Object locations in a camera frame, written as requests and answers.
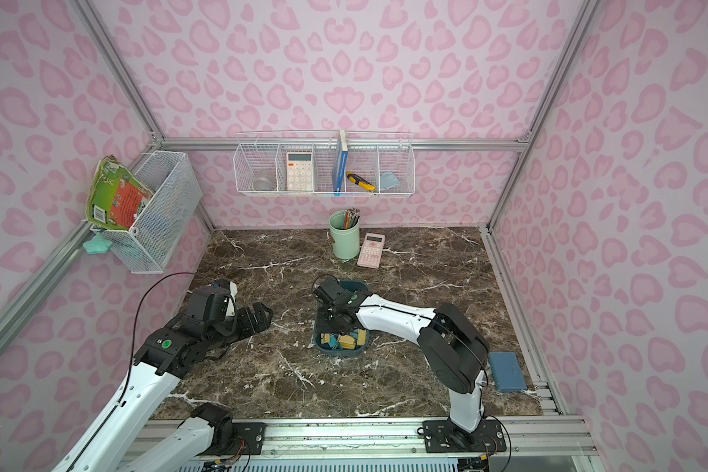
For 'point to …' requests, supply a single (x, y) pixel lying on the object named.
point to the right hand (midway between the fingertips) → (321, 325)
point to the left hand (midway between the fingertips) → (259, 312)
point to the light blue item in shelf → (388, 180)
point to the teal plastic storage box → (330, 338)
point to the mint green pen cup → (345, 241)
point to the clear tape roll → (265, 184)
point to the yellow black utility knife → (355, 178)
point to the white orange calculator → (299, 171)
